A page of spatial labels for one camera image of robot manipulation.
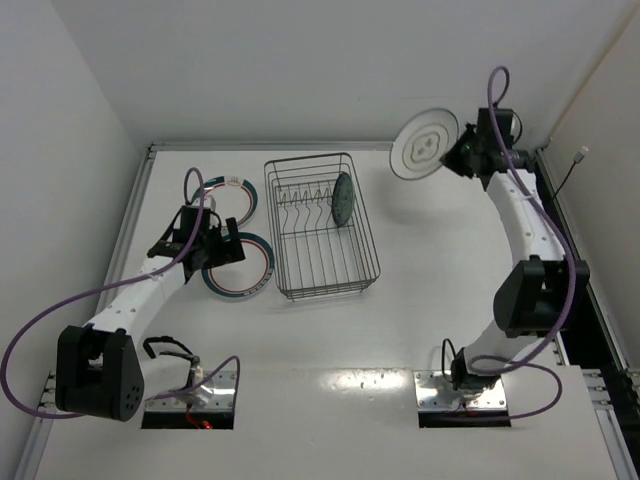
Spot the white plate red teal rim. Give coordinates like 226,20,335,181
202,232,275,301

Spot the white plate with teal rim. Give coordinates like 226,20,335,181
389,108,459,181

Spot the white plate green red rim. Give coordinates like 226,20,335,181
203,175,259,226

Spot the small blue floral plate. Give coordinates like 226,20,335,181
331,172,354,227

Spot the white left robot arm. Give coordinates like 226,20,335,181
55,181,446,421

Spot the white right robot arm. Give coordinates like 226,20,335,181
442,107,590,390

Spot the grey wire dish rack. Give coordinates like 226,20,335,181
264,152,381,301

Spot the black hanging usb cable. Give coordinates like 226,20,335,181
552,145,589,201

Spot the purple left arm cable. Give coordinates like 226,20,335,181
0,167,241,418

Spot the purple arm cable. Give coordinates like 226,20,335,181
0,167,241,418
469,65,576,419

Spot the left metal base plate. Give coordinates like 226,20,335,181
144,370,237,413

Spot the metal base plate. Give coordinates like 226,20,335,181
144,370,237,413
413,370,508,414

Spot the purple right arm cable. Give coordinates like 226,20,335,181
469,65,576,419

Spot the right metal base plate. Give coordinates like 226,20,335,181
413,370,508,414

